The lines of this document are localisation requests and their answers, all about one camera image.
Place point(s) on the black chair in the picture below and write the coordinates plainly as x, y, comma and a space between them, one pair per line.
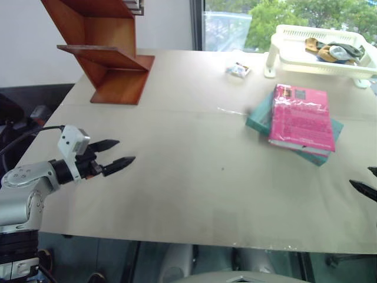
10, 110

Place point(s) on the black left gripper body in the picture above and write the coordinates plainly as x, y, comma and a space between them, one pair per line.
87, 165

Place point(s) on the dark rounded shoe shape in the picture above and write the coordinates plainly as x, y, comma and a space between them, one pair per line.
45, 259
96, 277

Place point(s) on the black white robot torso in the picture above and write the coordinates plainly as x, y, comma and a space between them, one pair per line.
17, 247

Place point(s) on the dark window frame post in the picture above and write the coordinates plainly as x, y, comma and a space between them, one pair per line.
198, 25

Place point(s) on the dark grey box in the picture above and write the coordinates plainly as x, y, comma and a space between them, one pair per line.
39, 115

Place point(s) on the wooden zigzag shelf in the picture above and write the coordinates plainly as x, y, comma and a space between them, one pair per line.
117, 85

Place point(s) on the teal book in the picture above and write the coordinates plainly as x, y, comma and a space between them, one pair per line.
259, 118

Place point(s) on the dark slatted wall vent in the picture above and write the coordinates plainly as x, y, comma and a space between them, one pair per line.
135, 7

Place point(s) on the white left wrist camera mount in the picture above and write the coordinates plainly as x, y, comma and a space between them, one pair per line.
69, 140

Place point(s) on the light grey sock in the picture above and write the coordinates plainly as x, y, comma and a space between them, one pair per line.
338, 52

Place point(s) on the olive green sock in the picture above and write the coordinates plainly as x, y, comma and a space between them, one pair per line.
353, 50

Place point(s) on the pink book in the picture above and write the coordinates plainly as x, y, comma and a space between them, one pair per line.
303, 123

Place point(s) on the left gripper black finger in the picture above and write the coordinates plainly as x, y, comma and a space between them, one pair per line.
120, 164
105, 144

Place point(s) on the small white printed packet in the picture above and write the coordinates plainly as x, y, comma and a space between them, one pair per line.
238, 69

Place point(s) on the mustard yellow sock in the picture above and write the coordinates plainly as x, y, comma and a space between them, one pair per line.
325, 54

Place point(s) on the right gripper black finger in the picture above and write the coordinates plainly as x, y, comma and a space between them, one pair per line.
365, 188
373, 171

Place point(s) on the brown sock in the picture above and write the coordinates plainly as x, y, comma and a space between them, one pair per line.
311, 44

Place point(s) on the white plastic rack basket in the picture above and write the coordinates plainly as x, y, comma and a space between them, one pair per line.
294, 63

